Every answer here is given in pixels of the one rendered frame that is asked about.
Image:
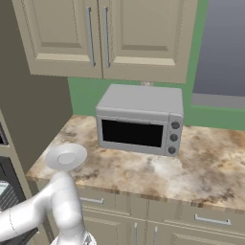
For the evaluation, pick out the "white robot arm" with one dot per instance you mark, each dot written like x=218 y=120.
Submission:
x=60 y=204

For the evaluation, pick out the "toaster oven glass door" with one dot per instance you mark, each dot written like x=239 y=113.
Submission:
x=132 y=133

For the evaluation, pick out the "grey toaster oven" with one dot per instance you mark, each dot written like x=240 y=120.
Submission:
x=140 y=102

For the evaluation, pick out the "grey toaster oven knob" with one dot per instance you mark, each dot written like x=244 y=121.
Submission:
x=175 y=125
x=172 y=150
x=173 y=137

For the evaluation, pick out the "beige tall oven cabinet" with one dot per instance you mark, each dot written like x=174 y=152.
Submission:
x=35 y=105

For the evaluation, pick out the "black built-in oven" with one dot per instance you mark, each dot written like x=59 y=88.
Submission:
x=11 y=175

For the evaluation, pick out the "white round plate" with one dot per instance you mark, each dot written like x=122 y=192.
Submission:
x=66 y=157

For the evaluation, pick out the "beige drawer front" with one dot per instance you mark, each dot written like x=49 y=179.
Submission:
x=191 y=212
x=121 y=202

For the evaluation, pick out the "beige base cupboard door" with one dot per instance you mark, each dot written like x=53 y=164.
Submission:
x=197 y=237
x=111 y=229

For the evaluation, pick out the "grey window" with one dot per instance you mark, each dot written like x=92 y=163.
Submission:
x=220 y=48

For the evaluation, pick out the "white wall socket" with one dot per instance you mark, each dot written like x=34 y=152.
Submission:
x=146 y=83

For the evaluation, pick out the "beige wall cupboard door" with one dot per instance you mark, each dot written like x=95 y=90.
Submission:
x=57 y=35
x=150 y=35

